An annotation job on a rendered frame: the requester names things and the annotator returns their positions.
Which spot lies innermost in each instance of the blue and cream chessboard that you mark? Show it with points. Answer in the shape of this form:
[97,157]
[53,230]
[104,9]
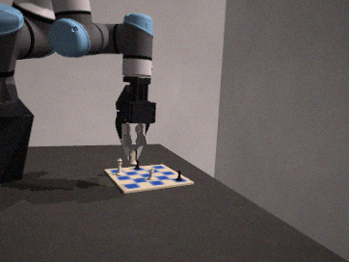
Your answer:
[137,180]

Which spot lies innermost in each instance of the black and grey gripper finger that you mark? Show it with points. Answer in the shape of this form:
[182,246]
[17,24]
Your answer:
[123,130]
[141,137]

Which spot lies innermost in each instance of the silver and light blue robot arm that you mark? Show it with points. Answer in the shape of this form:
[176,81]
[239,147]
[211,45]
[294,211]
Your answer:
[71,36]

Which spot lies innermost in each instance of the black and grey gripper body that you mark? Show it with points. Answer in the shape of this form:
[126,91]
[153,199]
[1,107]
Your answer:
[139,109]

